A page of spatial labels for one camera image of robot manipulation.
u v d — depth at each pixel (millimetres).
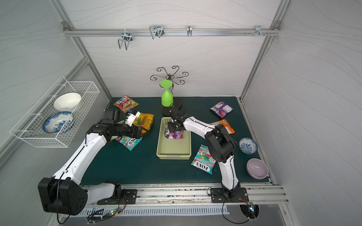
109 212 694
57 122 645
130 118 704
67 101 718
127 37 785
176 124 714
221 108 1111
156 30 763
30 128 571
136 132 691
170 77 906
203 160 854
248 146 909
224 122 1042
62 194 381
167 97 886
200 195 752
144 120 1004
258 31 765
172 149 948
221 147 522
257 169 824
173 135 957
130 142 929
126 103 1153
